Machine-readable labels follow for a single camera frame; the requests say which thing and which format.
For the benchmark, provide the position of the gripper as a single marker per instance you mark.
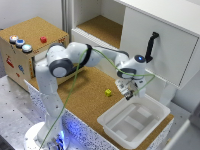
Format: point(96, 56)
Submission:
point(126, 86)

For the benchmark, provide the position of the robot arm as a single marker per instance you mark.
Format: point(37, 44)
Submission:
point(50, 90)

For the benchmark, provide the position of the yellow block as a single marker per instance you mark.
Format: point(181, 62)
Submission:
point(108, 92)

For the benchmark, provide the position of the white cabinet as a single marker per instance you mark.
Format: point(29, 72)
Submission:
point(100, 28)

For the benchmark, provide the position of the white plastic box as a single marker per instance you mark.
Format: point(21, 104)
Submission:
point(133, 121)

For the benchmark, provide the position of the white sliding door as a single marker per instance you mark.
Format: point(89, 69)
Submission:
point(173, 50)

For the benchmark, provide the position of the green button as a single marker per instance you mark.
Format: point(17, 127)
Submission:
point(26, 48)

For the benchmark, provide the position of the wooden drawer box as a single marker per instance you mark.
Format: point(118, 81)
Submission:
point(31, 28)

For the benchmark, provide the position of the blue button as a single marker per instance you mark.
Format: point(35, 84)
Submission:
point(20, 42)

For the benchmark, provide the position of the red button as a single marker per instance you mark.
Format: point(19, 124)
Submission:
point(13, 39)

